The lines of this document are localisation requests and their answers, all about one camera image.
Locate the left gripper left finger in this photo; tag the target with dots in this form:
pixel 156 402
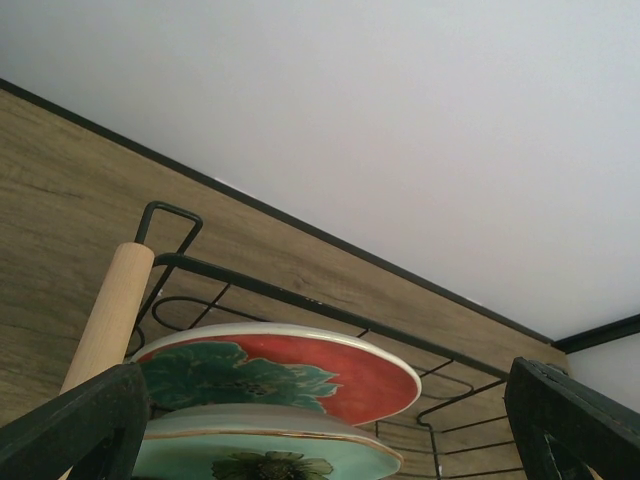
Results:
pixel 93 431

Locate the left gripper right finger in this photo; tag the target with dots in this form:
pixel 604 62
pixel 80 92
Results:
pixel 565 430

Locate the light blue plate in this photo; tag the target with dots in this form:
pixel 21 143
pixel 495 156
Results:
pixel 251 441

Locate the large red blue-flower plate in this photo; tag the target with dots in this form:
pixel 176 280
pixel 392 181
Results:
pixel 278 364

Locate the left wooden rack handle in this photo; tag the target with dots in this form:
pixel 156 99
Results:
pixel 107 332

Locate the black wire dish rack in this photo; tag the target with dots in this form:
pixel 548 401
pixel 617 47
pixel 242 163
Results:
pixel 458 428

